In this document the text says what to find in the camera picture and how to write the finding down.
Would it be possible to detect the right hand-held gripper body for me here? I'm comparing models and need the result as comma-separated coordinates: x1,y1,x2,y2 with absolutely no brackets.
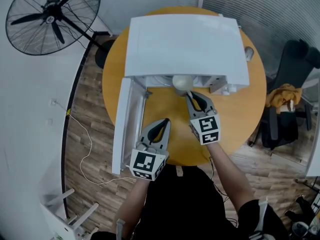
188,110,222,146

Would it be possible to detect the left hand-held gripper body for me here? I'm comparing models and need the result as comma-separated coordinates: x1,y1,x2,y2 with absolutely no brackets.
129,141,170,182

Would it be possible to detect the white microwave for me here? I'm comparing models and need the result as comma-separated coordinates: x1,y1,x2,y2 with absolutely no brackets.
111,13,251,177

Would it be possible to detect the person's left forearm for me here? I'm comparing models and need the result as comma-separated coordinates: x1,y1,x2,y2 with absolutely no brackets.
114,177,151,238

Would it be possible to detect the person's right forearm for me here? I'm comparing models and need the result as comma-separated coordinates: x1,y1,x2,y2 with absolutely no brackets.
206,141,256,210

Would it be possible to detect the person's black clothing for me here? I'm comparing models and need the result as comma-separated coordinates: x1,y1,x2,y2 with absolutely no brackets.
89,162,288,240

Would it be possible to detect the grey computer mouse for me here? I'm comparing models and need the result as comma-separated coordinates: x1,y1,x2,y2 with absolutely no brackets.
244,46,255,62

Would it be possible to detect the orange cloth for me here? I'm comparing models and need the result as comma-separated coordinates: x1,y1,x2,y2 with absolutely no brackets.
264,83,303,115

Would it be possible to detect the black office chair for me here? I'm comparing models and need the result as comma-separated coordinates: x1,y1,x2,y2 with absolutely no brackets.
247,39,320,157

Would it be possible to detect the white shelf unit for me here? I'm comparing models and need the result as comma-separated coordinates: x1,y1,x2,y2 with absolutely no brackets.
39,187,100,240

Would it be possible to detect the white desk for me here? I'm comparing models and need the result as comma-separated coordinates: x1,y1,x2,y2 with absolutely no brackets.
305,123,320,178

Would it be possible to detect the black standing fan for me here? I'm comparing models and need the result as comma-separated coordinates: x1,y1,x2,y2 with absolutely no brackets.
5,0,117,70

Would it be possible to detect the white floor cable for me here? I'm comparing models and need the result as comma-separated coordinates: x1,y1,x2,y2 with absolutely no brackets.
51,100,137,186

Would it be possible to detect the white harness strap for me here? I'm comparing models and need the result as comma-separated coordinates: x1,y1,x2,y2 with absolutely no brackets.
254,196,270,240
116,218,126,240

